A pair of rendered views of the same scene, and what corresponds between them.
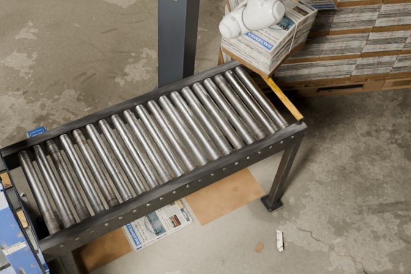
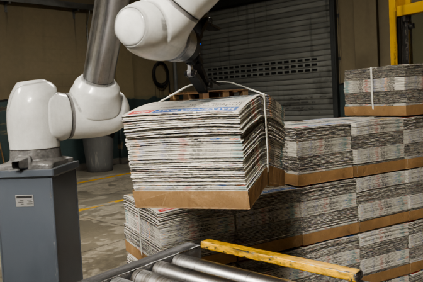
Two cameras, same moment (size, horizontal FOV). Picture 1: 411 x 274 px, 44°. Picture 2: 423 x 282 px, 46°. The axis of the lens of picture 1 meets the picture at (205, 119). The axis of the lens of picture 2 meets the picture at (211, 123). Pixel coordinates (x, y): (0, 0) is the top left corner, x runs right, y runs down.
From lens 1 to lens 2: 1.71 m
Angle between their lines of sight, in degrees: 51
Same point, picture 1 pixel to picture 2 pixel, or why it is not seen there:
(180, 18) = (45, 243)
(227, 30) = (135, 13)
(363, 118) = not seen: outside the picture
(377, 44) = (375, 257)
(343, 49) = not seen: hidden behind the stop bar
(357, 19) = (332, 208)
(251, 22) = not seen: outside the picture
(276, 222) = not seen: outside the picture
